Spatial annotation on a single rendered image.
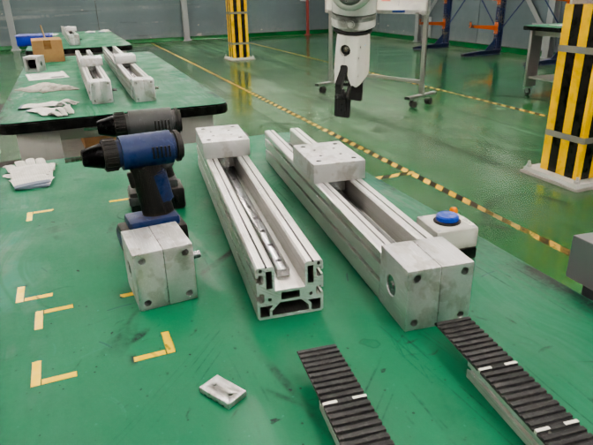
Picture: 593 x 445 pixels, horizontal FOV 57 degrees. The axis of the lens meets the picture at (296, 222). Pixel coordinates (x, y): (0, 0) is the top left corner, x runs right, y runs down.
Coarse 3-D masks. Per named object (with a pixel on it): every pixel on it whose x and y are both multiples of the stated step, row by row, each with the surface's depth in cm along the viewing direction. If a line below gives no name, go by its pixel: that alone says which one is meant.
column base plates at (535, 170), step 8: (528, 168) 383; (536, 168) 381; (536, 176) 376; (544, 176) 370; (552, 176) 365; (560, 176) 364; (560, 184) 357; (568, 184) 353; (576, 184) 348; (584, 184) 349; (592, 184) 352
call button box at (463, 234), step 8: (424, 216) 100; (432, 216) 100; (424, 224) 97; (432, 224) 96; (440, 224) 96; (448, 224) 95; (456, 224) 96; (464, 224) 96; (472, 224) 96; (432, 232) 95; (440, 232) 93; (448, 232) 94; (456, 232) 94; (464, 232) 94; (472, 232) 95; (448, 240) 94; (456, 240) 95; (464, 240) 95; (472, 240) 96; (464, 248) 96; (472, 248) 96; (472, 256) 97
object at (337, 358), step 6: (330, 354) 67; (336, 354) 67; (306, 360) 66; (312, 360) 66; (318, 360) 66; (324, 360) 67; (330, 360) 66; (336, 360) 66; (342, 360) 66; (306, 366) 65; (312, 366) 65; (318, 366) 65
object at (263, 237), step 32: (224, 192) 106; (256, 192) 110; (224, 224) 107; (256, 224) 99; (288, 224) 91; (256, 256) 81; (288, 256) 89; (256, 288) 78; (288, 288) 80; (320, 288) 82
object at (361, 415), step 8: (360, 408) 58; (368, 408) 58; (328, 416) 57; (336, 416) 57; (344, 416) 57; (352, 416) 58; (360, 416) 57; (368, 416) 57; (376, 416) 57; (336, 424) 56; (344, 424) 56; (352, 424) 57
